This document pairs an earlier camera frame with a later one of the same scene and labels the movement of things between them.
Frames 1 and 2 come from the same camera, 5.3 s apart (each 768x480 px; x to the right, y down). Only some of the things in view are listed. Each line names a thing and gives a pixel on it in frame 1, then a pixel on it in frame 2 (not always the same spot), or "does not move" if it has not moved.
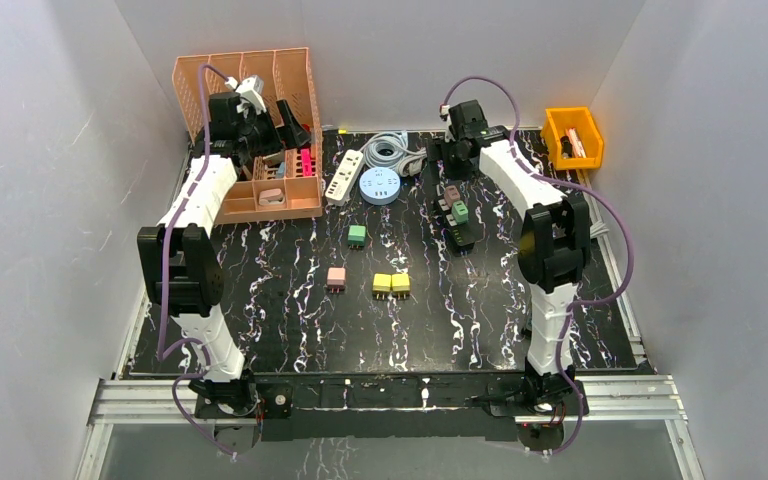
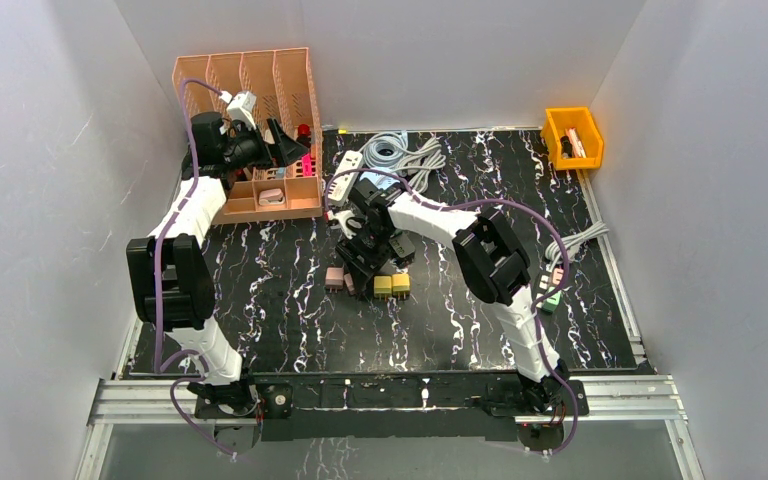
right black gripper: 438,150 → 349,249
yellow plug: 400,285 does not move
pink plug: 336,279 does not move
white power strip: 344,177 does not move
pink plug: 451,194 → 349,282
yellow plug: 381,284 does not move
